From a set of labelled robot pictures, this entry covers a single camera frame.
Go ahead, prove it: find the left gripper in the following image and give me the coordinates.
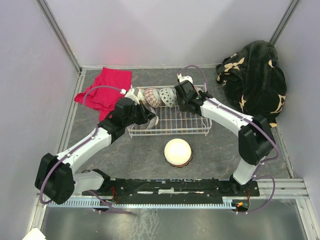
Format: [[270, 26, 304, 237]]
[[123, 99, 155, 127]]

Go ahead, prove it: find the purple striped bowl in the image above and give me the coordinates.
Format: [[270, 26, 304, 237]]
[[140, 106, 159, 130]]

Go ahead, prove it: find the blue triangle pattern bowl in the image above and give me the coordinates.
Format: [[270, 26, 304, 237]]
[[143, 88, 162, 108]]

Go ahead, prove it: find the red rimmed bowl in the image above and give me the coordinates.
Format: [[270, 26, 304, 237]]
[[159, 87, 177, 108]]

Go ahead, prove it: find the floral orange green bowl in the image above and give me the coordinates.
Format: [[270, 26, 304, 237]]
[[137, 88, 146, 101]]

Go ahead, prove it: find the white wire dish rack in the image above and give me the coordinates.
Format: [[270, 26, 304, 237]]
[[127, 103, 212, 138]]

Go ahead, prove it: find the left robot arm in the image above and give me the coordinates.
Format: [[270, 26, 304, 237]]
[[34, 97, 156, 205]]

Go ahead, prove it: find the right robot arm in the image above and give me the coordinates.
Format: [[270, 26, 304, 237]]
[[174, 80, 279, 196]]

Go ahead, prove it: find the red folded t-shirt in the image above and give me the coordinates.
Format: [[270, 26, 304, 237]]
[[74, 67, 132, 121]]

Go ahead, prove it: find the black floral blanket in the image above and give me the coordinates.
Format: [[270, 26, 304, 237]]
[[216, 40, 287, 128]]

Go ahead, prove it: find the white paper corner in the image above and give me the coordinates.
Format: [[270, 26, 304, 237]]
[[22, 227, 46, 240]]

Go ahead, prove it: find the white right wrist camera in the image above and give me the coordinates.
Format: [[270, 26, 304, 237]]
[[177, 73, 193, 83]]

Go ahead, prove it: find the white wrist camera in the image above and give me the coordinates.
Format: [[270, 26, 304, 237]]
[[120, 87, 140, 105], [177, 73, 193, 83]]

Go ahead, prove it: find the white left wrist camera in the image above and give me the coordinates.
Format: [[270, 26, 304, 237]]
[[120, 87, 140, 105]]

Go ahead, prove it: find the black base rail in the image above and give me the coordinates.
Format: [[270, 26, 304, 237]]
[[95, 178, 260, 205]]

